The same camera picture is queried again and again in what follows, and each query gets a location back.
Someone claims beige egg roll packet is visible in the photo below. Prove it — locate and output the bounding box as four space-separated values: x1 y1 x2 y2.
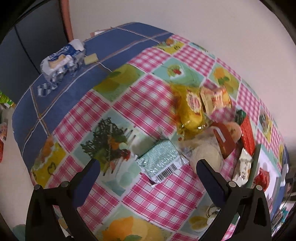
200 86 232 115

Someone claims blue plaid tablecloth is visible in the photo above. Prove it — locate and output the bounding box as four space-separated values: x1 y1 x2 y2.
12 22 172 170

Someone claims green rimmed white box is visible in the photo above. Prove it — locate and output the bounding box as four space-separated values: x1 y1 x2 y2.
245 144 285 219

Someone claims dark red snack packet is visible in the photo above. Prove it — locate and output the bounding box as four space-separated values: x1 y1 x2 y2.
211 122 236 159

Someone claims white peach cake packet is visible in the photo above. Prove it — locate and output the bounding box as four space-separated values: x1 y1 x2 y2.
232 148 253 187

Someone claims clear packet white pastry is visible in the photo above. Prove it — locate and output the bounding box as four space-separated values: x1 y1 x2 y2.
179 128 224 174

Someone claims pink checkered fruit tablecloth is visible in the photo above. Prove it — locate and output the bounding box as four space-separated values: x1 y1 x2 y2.
30 35 284 240

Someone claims blue white tissue pack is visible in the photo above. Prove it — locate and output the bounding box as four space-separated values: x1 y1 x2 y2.
37 39 85 97

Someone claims dark green snack packet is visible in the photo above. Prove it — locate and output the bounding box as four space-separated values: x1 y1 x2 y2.
235 109 246 125

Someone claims red patterned snack packet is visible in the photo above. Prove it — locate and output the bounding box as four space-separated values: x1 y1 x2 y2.
240 115 255 156

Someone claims yellow soft bread packet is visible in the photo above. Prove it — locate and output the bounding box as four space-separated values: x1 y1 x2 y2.
170 84 209 135

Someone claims green silver snack packet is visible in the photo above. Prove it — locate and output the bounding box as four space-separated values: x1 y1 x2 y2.
136 140 189 185

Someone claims red crinkled snack bag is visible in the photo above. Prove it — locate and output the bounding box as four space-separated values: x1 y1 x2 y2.
253 168 270 191

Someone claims small cream eraser block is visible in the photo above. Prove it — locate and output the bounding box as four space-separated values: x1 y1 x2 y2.
84 53 99 65

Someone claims round orange jelly cup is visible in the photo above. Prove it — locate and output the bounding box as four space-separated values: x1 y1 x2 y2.
224 121 242 143

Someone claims orange plastic bag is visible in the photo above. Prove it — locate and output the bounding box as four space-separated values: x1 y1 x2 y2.
0 122 8 162

